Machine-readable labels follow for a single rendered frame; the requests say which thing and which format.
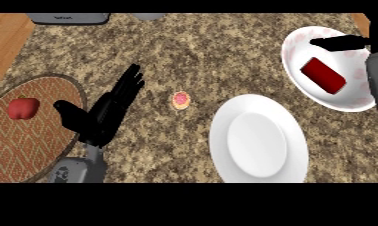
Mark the white bowl with pink pattern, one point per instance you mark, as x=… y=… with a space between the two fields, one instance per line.
x=300 y=50

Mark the red apple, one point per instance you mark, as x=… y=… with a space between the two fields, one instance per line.
x=22 y=108

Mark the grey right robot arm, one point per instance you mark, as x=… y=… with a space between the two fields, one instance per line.
x=372 y=76

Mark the grey appliance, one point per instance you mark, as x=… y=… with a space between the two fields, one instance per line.
x=68 y=18

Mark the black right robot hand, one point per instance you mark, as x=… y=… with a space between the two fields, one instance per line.
x=341 y=42

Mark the small grey rounded object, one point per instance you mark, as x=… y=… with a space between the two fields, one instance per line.
x=147 y=16

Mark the white plate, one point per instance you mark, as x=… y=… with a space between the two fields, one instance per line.
x=258 y=140

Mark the red can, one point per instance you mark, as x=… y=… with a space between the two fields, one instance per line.
x=323 y=75

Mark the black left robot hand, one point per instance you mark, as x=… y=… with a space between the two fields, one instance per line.
x=105 y=113

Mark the pink frosted cupcake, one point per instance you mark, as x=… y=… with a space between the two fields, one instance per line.
x=180 y=100

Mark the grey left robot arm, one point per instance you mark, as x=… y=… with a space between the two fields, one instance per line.
x=83 y=168

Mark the round brown woven placemat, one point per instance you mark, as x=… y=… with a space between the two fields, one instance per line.
x=34 y=140

